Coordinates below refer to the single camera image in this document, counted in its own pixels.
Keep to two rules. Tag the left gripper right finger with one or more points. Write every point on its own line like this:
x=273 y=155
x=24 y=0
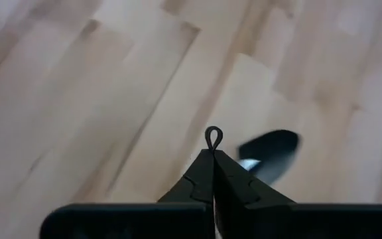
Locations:
x=234 y=189

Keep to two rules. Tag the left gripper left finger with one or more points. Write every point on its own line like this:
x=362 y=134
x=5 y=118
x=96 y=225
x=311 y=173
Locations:
x=197 y=186

